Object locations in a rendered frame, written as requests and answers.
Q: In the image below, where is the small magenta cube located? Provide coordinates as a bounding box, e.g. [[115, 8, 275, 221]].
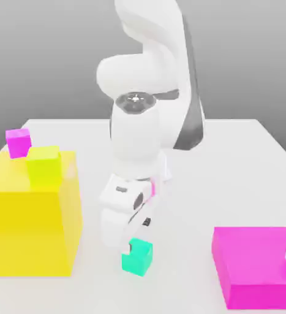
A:
[[5, 128, 32, 159]]

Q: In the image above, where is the small teal cube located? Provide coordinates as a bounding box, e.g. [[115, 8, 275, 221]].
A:
[[121, 237, 154, 277]]

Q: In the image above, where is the large magenta box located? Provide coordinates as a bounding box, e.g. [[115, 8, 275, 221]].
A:
[[211, 226, 286, 310]]

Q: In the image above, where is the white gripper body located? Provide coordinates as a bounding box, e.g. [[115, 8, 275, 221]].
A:
[[100, 186, 167, 248]]

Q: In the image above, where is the small yellow-green cube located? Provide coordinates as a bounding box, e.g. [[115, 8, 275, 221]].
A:
[[25, 145, 63, 190]]

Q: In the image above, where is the large yellow box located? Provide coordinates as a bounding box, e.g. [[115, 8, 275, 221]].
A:
[[0, 150, 84, 278]]

